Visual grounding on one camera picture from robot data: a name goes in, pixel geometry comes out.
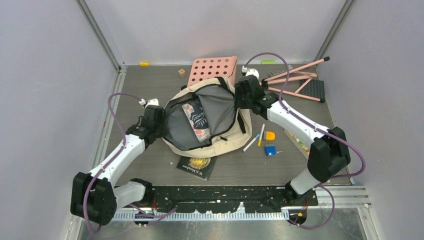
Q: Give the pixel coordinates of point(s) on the pink perforated music stand tray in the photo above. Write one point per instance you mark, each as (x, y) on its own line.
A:
(210, 67)

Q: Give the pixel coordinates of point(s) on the white blue marker pen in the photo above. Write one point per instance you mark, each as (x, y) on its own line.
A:
(248, 145)

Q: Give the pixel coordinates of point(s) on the dark grey lego baseplate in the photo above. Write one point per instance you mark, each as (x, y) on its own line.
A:
(314, 88)

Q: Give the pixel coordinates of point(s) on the beige canvas backpack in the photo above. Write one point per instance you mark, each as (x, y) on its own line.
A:
(231, 128)

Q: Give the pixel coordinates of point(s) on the floral little women book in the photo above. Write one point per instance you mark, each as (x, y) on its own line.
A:
(197, 119)

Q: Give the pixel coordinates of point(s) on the yellow block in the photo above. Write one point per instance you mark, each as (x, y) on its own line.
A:
(144, 64)

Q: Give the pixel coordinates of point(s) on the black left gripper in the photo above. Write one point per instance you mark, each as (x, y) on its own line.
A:
(164, 130)

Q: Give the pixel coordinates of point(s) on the grey lego strip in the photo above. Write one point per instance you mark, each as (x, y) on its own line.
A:
(274, 73)

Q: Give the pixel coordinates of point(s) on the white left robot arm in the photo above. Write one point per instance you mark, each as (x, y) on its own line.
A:
(95, 195)

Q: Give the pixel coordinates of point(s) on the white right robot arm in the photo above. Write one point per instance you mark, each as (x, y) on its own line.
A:
(328, 152)

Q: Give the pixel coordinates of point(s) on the orange yellow eraser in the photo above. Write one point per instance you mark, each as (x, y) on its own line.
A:
(269, 136)

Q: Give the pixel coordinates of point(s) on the orange treehouse book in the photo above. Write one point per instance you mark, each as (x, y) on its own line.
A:
(299, 144)

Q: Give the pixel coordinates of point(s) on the green block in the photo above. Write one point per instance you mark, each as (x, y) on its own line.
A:
(267, 62)

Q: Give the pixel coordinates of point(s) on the blue eraser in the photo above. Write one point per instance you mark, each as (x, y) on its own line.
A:
(270, 150)

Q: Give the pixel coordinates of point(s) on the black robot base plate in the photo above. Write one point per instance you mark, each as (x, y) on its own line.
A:
(224, 199)

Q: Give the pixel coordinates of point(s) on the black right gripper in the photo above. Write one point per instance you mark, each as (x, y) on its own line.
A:
(238, 101)

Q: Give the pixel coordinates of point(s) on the small wooden cube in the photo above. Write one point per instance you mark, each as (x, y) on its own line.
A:
(182, 73)

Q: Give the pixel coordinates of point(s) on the black moon and sixpence book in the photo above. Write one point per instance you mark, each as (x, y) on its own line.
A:
(198, 167)

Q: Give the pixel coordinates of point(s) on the pink folding tripod stand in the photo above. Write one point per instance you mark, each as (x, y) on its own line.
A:
(300, 75)

